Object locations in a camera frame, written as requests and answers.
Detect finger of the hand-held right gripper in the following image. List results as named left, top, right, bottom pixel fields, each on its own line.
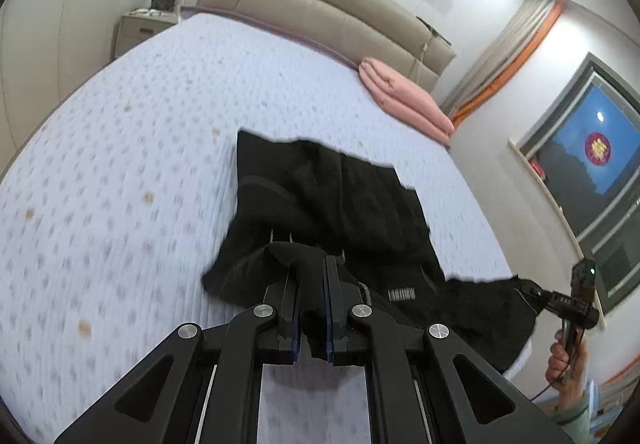
left=515, top=281, right=548, bottom=312

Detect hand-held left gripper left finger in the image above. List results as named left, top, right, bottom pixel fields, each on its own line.
left=52, top=264, right=314, bottom=444

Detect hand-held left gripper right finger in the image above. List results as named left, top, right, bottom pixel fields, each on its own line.
left=324, top=257, right=576, bottom=444

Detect black hooded jacket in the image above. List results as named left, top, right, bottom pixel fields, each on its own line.
left=201, top=130, right=543, bottom=372

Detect person's right forearm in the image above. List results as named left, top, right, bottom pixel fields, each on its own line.
left=550, top=386, right=595, bottom=444

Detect person's right hand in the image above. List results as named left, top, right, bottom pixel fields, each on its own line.
left=546, top=339, right=590, bottom=397

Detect grey framed window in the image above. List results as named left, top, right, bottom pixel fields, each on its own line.
left=517, top=52, right=640, bottom=315

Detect red round window decoration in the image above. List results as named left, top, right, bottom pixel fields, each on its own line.
left=584, top=131, right=613, bottom=167

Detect bed with floral quilted sheet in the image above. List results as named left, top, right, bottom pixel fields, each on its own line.
left=0, top=7, right=516, bottom=444

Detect pink folded blanket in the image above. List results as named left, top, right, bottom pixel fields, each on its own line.
left=358, top=57, right=456, bottom=145

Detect beige and orange curtain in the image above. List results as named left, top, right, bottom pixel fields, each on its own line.
left=440, top=0, right=563, bottom=125

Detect beige padded headboard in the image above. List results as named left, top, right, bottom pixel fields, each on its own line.
left=195, top=0, right=458, bottom=95

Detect beige nightstand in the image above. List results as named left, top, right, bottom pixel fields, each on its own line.
left=114, top=9, right=181, bottom=60

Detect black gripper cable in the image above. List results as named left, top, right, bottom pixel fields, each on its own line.
left=527, top=329, right=571, bottom=402

